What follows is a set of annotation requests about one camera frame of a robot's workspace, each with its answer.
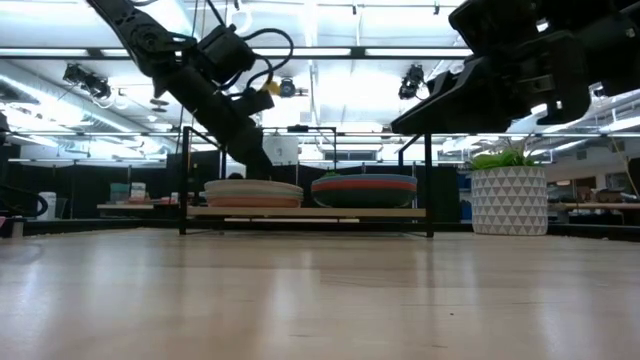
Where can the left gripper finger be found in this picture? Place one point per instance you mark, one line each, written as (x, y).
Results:
(245, 155)
(260, 155)

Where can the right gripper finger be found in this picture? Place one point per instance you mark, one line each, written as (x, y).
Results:
(465, 100)

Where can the grey plate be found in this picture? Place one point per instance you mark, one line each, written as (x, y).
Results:
(250, 183)

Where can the cream plate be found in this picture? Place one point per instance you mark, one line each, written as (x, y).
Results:
(250, 189)

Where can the pale blue-grey plate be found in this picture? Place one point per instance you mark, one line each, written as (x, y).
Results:
(250, 195)

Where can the terracotta plate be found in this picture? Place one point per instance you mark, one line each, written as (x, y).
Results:
(252, 202)

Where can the orange-red plate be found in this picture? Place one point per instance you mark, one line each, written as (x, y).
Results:
(365, 186)

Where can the dark teal plate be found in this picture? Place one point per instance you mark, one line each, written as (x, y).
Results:
(365, 199)

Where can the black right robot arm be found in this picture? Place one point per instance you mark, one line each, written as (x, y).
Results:
(620, 40)

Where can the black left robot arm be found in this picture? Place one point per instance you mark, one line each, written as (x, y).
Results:
(145, 35)

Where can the white square panel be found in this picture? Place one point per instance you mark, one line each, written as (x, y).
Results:
(280, 150)

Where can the black ceiling spotlight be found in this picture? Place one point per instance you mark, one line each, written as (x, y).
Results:
(287, 87)
(412, 80)
(98, 87)
(75, 74)

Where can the succulent in white patterned pot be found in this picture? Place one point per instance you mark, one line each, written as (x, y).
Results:
(510, 200)

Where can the white box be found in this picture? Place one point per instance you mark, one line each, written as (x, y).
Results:
(138, 191)

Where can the teal box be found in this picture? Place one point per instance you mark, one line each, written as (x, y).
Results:
(120, 192)

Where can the background wooden table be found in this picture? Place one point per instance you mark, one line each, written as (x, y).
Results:
(125, 206)

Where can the background wooden desk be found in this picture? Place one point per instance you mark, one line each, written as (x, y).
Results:
(600, 205)

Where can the white cylindrical bin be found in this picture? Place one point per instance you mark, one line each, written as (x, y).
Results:
(47, 206)

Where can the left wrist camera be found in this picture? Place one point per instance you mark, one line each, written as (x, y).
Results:
(252, 104)

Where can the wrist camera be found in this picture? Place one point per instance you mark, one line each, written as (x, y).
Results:
(252, 104)
(495, 25)

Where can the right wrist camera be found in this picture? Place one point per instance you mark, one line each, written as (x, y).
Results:
(495, 25)

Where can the black aluminium rig frame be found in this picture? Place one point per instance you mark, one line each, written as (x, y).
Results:
(100, 227)

